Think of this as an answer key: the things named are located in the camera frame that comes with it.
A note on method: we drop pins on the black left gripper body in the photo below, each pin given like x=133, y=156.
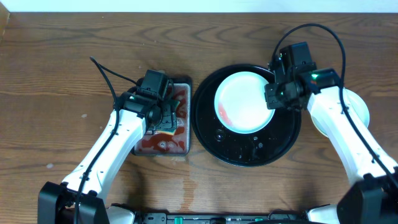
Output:
x=166, y=119

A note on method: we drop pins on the rectangular tray with red water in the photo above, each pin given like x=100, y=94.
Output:
x=172, y=136

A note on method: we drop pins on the mint plate with loop stain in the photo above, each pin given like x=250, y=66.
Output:
x=240, y=103

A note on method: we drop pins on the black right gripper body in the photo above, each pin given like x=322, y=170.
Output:
x=276, y=96

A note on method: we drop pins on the round black tray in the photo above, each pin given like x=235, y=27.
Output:
x=247, y=150

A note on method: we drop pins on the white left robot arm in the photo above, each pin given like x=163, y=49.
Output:
x=81, y=195

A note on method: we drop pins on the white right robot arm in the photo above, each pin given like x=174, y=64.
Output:
x=372, y=173

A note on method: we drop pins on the yellow plate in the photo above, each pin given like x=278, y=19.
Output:
x=318, y=126

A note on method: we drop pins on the green and yellow sponge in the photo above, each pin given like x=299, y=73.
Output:
x=172, y=107

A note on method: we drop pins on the mint plate with zigzag stain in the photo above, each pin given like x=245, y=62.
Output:
x=359, y=106

